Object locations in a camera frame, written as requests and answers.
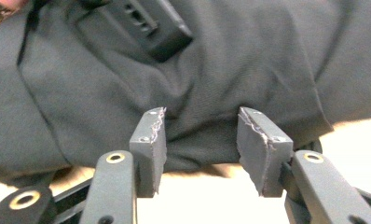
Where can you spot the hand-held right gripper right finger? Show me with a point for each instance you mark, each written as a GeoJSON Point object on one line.
{"type": "Point", "coordinates": [264, 152]}

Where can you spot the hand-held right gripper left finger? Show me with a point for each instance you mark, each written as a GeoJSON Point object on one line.
{"type": "Point", "coordinates": [149, 149]}

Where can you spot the black pants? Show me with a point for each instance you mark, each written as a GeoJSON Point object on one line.
{"type": "Point", "coordinates": [252, 68]}

